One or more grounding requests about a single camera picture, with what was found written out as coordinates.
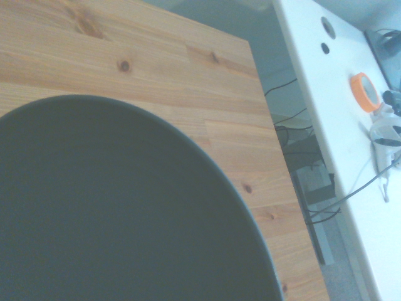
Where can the black monitor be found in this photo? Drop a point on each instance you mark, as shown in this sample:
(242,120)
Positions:
(387,59)

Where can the orange tape roll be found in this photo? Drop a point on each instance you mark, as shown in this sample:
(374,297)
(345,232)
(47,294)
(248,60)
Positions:
(360,94)

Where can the white side table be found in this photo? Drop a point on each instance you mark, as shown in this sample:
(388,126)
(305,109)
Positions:
(360,219)

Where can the dark teal round plate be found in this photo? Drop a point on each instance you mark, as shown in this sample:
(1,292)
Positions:
(119,213)

